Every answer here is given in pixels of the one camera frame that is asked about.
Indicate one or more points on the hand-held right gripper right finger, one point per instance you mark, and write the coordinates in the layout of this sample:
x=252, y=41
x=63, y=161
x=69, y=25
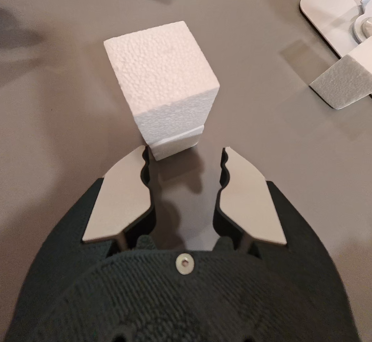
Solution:
x=250, y=202

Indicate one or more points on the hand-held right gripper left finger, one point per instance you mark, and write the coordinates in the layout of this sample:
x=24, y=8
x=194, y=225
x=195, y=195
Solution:
x=122, y=199

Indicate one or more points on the white foam cube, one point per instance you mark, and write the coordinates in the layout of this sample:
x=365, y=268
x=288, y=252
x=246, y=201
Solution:
x=174, y=148
x=159, y=71
x=340, y=86

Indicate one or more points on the grey desk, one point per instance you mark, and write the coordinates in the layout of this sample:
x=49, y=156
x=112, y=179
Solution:
x=261, y=144

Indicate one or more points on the white stand base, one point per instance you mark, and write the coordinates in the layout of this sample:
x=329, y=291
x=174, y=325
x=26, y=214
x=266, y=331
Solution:
x=328, y=13

